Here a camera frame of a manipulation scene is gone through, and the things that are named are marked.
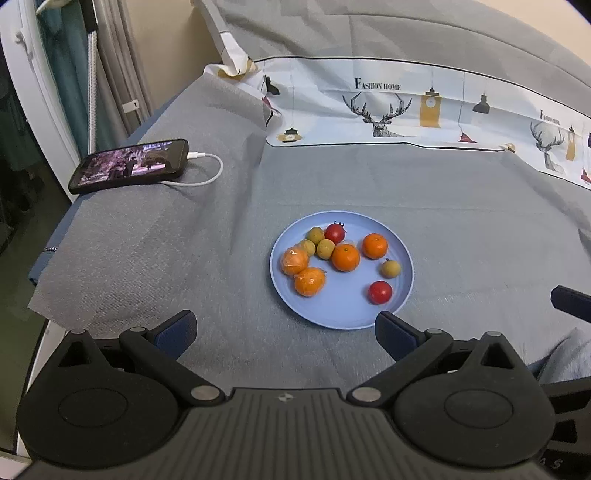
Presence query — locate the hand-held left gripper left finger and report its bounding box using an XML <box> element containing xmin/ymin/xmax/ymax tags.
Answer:
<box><xmin>51</xmin><ymin>310</ymin><xmax>227</xmax><ymax>408</ymax></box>

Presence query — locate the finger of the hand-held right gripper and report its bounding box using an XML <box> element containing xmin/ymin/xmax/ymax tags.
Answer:
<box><xmin>551</xmin><ymin>285</ymin><xmax>591</xmax><ymax>324</ymax></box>

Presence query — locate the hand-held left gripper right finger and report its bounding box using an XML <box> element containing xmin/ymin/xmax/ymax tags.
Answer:
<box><xmin>346</xmin><ymin>311</ymin><xmax>527</xmax><ymax>409</ymax></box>

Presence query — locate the blue plastic plate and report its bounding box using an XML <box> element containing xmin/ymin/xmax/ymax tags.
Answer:
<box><xmin>270</xmin><ymin>211</ymin><xmax>415</xmax><ymax>330</ymax></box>

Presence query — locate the orange tomato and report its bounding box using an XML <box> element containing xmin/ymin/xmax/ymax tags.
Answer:
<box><xmin>294</xmin><ymin>268</ymin><xmax>327</xmax><ymax>297</ymax></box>
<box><xmin>331</xmin><ymin>243</ymin><xmax>361</xmax><ymax>273</ymax></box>

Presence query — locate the plastic-wrapped orange mandarin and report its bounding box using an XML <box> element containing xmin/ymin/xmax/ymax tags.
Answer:
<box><xmin>281</xmin><ymin>247</ymin><xmax>310</xmax><ymax>278</ymax></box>

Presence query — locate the light grey garment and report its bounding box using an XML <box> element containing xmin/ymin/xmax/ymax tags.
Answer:
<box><xmin>526</xmin><ymin>327</ymin><xmax>591</xmax><ymax>385</ymax></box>

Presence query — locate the grey bed sheet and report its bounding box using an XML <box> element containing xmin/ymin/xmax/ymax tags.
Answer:
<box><xmin>28</xmin><ymin>0</ymin><xmax>591</xmax><ymax>384</ymax></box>

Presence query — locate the black smartphone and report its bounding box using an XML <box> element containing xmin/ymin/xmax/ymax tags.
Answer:
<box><xmin>68</xmin><ymin>138</ymin><xmax>190</xmax><ymax>195</ymax></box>

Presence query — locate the white deer-printed cloth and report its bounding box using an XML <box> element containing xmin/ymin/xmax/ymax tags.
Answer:
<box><xmin>194</xmin><ymin>0</ymin><xmax>591</xmax><ymax>191</ymax></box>

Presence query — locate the teal curtain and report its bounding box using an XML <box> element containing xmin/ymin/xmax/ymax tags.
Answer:
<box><xmin>34</xmin><ymin>0</ymin><xmax>93</xmax><ymax>158</ymax></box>

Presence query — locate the white charging cable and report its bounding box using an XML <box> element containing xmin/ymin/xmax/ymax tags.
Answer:
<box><xmin>157</xmin><ymin>151</ymin><xmax>225</xmax><ymax>188</ymax></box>

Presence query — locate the white frame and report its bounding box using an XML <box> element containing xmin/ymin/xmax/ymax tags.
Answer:
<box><xmin>0</xmin><ymin>0</ymin><xmax>79</xmax><ymax>204</ymax></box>

